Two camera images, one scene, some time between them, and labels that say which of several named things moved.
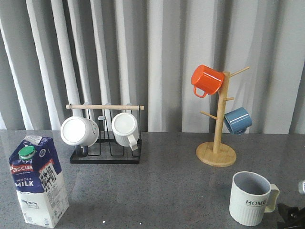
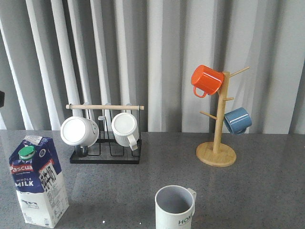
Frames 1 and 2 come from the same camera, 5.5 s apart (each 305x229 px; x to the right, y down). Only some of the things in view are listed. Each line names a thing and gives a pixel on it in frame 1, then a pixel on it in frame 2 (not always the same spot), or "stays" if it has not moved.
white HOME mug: (252, 195) to (175, 206)
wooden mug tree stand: (214, 153) stays
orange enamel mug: (207, 78) stays
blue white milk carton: (36, 170) stays
